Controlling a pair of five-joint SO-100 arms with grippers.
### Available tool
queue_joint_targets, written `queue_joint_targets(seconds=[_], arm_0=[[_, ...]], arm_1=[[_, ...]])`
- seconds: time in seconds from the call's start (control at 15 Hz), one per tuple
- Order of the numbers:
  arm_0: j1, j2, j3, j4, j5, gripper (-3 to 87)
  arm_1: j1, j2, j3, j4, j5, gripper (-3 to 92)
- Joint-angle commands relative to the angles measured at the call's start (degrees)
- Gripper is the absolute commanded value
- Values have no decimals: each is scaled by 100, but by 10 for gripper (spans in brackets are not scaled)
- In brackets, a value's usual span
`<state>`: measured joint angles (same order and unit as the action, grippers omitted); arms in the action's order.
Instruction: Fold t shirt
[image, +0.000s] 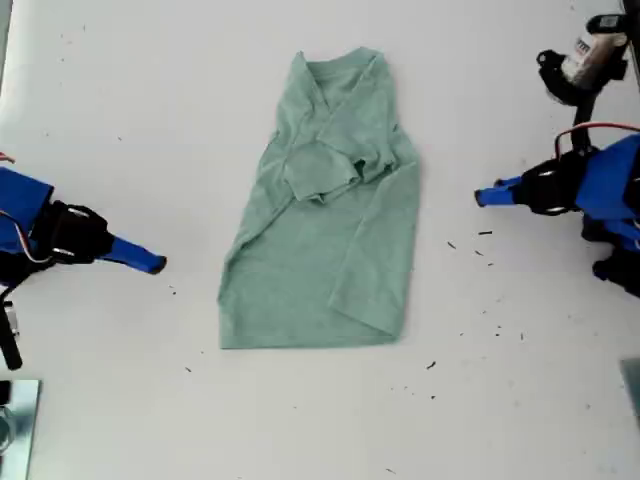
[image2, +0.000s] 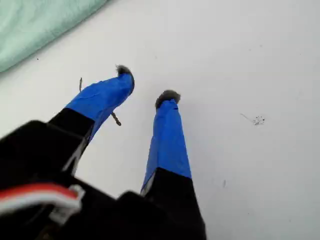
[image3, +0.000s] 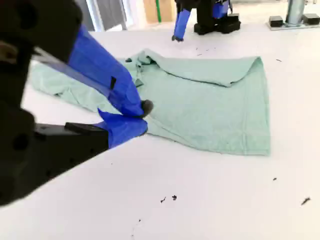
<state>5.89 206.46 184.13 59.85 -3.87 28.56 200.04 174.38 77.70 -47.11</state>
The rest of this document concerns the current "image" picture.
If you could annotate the large steel plate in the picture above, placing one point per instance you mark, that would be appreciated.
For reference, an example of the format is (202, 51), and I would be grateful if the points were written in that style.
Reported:
(25, 425)

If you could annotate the black camera stalk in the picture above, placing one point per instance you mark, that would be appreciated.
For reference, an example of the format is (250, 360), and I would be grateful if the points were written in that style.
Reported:
(9, 335)
(584, 120)

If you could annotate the green t-shirt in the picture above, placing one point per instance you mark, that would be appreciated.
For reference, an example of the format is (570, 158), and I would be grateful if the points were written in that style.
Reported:
(310, 260)

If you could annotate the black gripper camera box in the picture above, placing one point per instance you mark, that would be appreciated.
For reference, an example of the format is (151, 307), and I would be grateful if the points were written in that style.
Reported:
(585, 55)

